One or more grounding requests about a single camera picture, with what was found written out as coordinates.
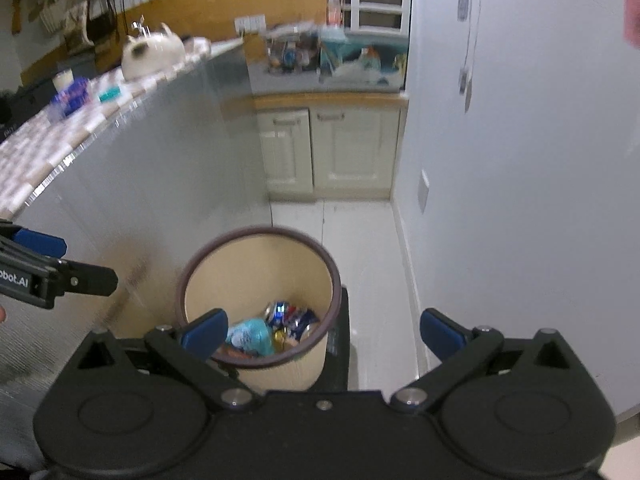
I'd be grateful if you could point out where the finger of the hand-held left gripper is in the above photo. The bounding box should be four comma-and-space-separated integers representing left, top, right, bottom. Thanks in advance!
0, 240, 119, 295
0, 220, 67, 257

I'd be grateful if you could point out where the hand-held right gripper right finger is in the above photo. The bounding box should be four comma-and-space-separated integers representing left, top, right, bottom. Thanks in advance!
391, 309, 583, 413

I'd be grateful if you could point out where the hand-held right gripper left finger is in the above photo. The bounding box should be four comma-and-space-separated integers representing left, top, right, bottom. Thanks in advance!
67, 309, 260, 413

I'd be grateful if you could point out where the light blue snack packet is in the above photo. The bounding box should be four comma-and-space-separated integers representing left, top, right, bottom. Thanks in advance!
226, 317, 275, 357

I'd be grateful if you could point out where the beige bin with brown rim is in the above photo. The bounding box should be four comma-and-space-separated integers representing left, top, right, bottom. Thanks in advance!
175, 226, 343, 393

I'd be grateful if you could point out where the dark blue drink can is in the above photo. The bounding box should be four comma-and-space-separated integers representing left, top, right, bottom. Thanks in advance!
264, 301, 321, 343

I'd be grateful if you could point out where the brown white checkered tablecloth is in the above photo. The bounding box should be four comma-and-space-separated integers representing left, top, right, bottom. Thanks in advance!
0, 39, 246, 216

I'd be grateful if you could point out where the purple snack packet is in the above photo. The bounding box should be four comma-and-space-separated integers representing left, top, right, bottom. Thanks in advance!
49, 77, 92, 117

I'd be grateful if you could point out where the cream floor cabinet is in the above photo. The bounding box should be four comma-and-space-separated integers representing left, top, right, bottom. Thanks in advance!
252, 94, 410, 203

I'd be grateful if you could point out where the cream cat-shaped teapot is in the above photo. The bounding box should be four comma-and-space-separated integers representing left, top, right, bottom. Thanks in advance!
121, 22, 187, 81

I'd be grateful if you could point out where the teal printed box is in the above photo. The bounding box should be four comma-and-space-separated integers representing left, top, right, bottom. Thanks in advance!
319, 27, 408, 92

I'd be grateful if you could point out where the clear storage box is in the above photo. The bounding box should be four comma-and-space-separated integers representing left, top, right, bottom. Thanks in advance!
265, 25, 321, 73

